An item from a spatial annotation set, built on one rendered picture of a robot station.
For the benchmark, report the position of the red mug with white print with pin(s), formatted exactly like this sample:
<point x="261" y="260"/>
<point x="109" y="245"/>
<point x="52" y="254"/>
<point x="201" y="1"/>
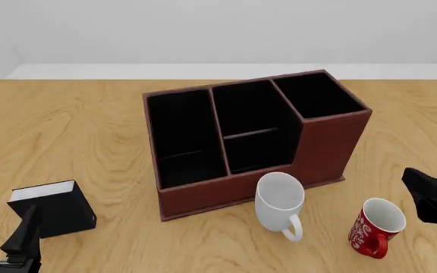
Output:
<point x="362" y="231"/>

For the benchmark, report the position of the black book with white pages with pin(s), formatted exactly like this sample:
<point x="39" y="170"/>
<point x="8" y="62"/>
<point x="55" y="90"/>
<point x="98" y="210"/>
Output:
<point x="65" y="214"/>

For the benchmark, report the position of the red-brown desk caddy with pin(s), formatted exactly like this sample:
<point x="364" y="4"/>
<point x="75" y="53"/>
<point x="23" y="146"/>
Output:
<point x="324" y="148"/>

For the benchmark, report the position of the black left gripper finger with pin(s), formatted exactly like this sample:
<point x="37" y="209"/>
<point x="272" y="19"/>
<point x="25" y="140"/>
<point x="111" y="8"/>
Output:
<point x="23" y="239"/>

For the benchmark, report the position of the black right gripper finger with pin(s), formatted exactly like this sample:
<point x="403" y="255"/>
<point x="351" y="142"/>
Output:
<point x="431" y="185"/>

